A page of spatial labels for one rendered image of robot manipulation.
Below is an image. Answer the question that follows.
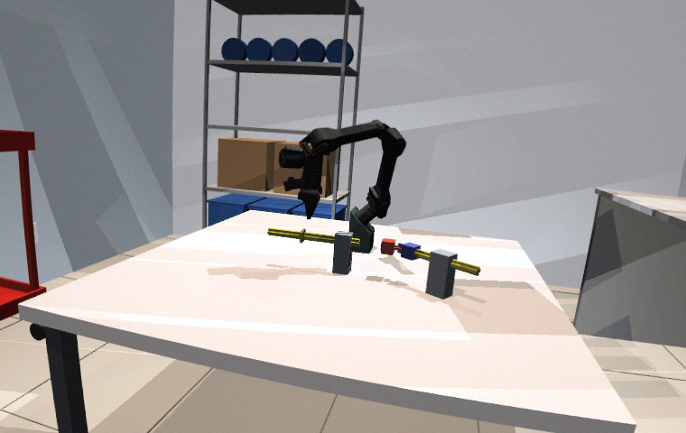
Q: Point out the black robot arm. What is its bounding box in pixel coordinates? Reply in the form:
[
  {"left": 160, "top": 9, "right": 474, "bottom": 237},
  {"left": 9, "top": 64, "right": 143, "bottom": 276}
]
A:
[{"left": 278, "top": 120, "right": 407, "bottom": 227}]

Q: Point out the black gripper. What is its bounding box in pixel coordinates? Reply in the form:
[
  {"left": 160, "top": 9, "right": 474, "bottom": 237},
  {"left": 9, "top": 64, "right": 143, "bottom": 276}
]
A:
[{"left": 298, "top": 169, "right": 322, "bottom": 219}]

